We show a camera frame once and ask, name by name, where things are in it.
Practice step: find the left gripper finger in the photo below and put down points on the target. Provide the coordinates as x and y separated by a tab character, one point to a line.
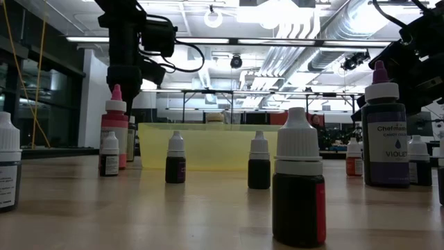
131	100

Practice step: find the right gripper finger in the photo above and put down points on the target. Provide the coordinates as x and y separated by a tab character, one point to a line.
418	100

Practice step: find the pink-capped large colouring bottle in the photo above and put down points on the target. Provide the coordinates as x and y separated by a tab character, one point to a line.
116	123

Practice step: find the violet-capped large colouring bottle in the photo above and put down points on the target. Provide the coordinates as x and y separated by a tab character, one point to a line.
385	139

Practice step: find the small white-capped dropper bottle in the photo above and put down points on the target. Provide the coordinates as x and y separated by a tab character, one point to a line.
109	163
419	170
259	173
8	146

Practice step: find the small purple-labelled dropper bottle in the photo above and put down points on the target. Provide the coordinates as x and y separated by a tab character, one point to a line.
176	166

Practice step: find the small orange dropper bottle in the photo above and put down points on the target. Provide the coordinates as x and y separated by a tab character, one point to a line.
354	166

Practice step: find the small red-labelled dropper bottle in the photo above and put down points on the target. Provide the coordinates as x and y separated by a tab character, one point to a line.
298	194

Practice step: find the black background robot arm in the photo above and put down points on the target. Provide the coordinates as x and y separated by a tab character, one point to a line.
338	139

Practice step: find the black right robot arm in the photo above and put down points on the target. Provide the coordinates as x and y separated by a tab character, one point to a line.
437	14

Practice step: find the black computer monitor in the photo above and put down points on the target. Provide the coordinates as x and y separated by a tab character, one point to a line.
147	116
421	121

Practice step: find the black ceiling-mounted device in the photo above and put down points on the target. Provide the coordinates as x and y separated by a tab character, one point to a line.
354	60

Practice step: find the yellow translucent plastic bin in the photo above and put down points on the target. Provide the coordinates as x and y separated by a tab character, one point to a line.
208	149

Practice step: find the person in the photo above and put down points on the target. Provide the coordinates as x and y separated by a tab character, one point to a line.
316	120

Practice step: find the black ceiling spotlight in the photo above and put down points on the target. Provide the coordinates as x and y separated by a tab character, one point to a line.
236	62

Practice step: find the black beam with light strips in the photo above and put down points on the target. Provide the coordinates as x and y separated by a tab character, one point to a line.
233	41

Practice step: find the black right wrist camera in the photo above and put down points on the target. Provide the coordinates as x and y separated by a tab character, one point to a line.
414	40

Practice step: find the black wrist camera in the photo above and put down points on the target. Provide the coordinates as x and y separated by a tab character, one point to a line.
157	38
414	40

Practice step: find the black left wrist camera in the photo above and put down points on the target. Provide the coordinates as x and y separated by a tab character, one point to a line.
157	38

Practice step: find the silver ventilation duct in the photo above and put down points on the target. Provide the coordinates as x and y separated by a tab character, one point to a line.
347	33

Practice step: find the black workbench frame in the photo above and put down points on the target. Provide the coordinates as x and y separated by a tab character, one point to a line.
231	107

